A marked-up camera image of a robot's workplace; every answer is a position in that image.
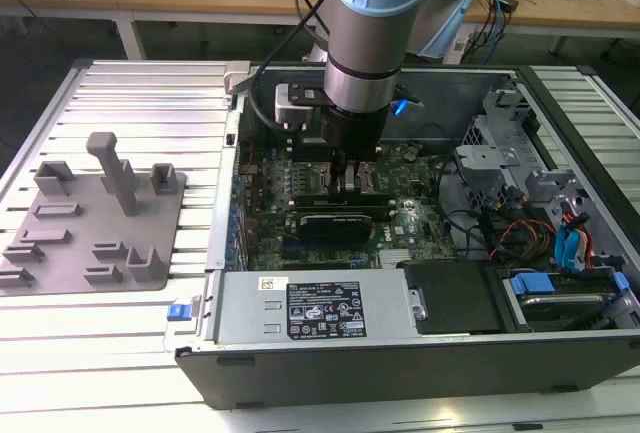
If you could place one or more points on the silver power supply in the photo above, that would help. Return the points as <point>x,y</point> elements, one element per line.
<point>240,308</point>

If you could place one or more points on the grey metal drive cage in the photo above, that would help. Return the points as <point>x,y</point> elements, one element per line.
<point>480,158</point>

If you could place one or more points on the silver board heatsink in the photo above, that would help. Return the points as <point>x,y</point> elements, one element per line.
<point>396,256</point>

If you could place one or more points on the green motherboard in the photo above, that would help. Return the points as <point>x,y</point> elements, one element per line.
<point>425,203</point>

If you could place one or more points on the black case lock tab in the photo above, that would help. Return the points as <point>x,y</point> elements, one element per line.
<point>230,139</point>

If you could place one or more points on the black PC case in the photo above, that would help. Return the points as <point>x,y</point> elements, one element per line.
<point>350,378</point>

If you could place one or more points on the grey plastic case latch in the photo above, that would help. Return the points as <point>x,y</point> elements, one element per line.
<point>235,75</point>

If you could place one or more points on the grey parts rack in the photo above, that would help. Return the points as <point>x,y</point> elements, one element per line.
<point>80,223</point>

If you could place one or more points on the black plastic cover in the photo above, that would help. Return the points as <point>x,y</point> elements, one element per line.
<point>450,298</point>

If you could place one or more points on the blue case latch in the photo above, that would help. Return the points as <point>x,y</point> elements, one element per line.
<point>175,312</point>

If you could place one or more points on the small black adapter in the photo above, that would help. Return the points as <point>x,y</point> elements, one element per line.
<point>509,4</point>

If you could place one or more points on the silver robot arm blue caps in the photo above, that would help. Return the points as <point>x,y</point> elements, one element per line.
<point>365,28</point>

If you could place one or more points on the black graphics card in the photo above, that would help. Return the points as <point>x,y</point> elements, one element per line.
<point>335,228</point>

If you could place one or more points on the black rating label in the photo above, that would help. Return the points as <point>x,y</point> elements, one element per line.
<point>325,309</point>

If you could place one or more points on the black RAM slot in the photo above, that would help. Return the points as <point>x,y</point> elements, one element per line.
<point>305,158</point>
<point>305,146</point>
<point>305,140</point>
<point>305,152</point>

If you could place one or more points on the wooden workbench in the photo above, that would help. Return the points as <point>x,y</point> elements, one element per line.
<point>150,3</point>

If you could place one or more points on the round coin battery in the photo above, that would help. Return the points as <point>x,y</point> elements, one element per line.
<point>410,156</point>

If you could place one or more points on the hard disk blue carrier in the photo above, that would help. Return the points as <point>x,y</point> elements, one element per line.
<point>560,308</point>

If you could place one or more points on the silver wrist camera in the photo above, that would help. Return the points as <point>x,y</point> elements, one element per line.
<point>295,113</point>
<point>412,105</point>

